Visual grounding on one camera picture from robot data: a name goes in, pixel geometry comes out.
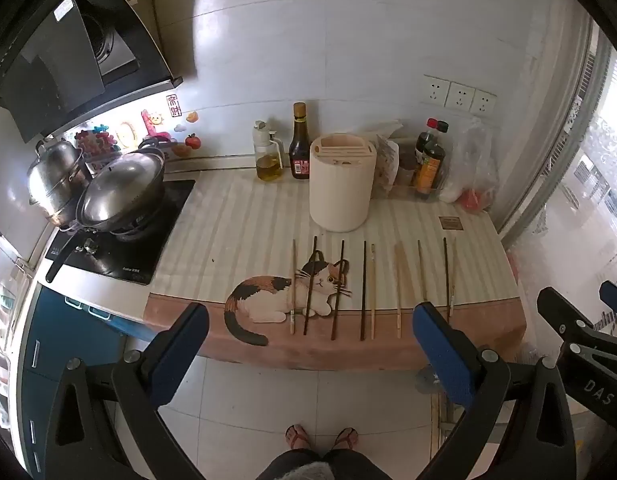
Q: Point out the brown lid jar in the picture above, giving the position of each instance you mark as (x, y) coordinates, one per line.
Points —
(407, 167)

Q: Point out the grey fluffy garment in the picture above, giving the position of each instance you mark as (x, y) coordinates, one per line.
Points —
(311, 472)

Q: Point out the red paper wall decal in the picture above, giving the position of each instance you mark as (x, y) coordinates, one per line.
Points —
(174, 106)

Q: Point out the dark wooden chopstick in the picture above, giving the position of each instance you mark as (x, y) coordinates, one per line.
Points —
(363, 290)
(310, 285)
(338, 290)
(446, 275)

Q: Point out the cream cylindrical utensil holder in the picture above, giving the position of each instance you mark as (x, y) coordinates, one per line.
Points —
(341, 190)

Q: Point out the cluttered storage rack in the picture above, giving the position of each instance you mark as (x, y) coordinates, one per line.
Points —
(3, 320)

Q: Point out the person's legs in sandals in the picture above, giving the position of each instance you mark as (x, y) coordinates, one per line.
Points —
(358, 467)

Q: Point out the glass oil dispenser bottle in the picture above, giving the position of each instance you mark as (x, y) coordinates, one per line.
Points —
(267, 157)

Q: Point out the person's foot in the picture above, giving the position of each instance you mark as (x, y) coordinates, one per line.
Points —
(297, 439)
(346, 440)

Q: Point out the red round object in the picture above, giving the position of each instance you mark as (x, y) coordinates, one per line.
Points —
(473, 200)

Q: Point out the steel wok lid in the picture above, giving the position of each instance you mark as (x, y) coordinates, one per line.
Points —
(123, 185)

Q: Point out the blue kitchen cabinet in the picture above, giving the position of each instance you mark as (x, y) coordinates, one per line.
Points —
(63, 330)

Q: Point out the frosted glass door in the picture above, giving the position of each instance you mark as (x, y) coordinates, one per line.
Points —
(563, 160)

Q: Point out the red apple wall sticker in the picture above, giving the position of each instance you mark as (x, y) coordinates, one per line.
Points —
(191, 140)

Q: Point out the black wok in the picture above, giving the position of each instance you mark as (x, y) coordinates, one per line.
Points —
(68, 260)

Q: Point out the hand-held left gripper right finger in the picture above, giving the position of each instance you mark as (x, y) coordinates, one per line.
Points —
(443, 355)

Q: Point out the steel steamer pot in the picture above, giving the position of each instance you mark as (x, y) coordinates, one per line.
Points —
(53, 180)

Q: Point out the person's left foot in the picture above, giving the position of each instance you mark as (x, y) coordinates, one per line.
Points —
(297, 439)

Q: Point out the person's right foot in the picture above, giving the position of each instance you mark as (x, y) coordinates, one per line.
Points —
(346, 440)

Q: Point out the black range hood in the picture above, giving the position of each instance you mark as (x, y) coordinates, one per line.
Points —
(63, 60)

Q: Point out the dark soy sauce bottle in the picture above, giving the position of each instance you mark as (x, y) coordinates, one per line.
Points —
(299, 150)

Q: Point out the black gas cooktop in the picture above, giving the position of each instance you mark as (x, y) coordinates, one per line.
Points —
(138, 255)

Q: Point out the clear plastic bag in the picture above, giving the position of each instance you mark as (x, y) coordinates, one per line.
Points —
(476, 155)

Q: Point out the colourful silicone trivet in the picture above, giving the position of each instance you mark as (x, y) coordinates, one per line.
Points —
(93, 141)

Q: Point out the striped cat print mat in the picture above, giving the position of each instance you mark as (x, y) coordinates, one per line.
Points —
(248, 220)

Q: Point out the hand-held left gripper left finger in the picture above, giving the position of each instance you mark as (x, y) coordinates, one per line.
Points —
(181, 355)

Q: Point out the black cap dark bottle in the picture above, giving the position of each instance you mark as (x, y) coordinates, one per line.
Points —
(442, 127)

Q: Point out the white wall socket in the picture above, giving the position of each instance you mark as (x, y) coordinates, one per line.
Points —
(436, 91)
(461, 97)
(484, 103)

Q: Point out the orange label bottle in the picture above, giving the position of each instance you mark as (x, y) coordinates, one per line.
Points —
(432, 172)

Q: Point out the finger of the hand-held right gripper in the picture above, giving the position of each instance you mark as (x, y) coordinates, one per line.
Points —
(588, 375)
(615, 300)

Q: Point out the red cap dark bottle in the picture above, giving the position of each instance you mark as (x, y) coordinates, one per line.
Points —
(422, 147)

